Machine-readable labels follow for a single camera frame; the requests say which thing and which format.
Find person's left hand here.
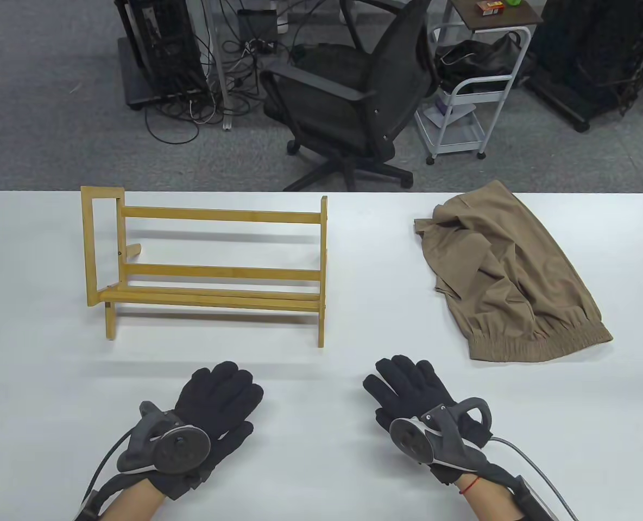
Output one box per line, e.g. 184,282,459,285
150,361,264,500

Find wooden book rack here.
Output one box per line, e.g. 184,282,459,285
80,186,329,348

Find grey round hand tracker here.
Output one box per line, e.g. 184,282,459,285
389,398,493,471
116,401,212,476

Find black bag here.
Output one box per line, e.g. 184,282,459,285
434,31,523,94

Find person's left forearm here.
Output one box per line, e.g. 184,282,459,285
102,478,166,521

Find purple and white packet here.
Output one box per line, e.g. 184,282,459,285
426,90,477,129

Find person's right hand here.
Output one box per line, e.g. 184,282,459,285
363,355,519,488

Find white cart with brown top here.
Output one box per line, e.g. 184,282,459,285
414,0,544,166

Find black equipment rack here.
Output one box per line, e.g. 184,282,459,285
522,0,643,134

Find black flat box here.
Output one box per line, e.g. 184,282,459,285
237,8,279,42

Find brown shorts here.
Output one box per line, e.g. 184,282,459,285
413,180,614,363

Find grey tracker cable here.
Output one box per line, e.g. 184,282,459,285
490,436,581,521
80,428,137,505

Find black office chair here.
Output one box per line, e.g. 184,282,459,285
260,0,442,192

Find white metal desk leg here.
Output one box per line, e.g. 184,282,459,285
204,0,236,131

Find black computer rack on wheels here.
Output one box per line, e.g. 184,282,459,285
114,0,216,112

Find tangle of black cables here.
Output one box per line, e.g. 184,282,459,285
144,0,312,145

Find person's right forearm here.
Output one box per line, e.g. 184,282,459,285
457,473,523,521

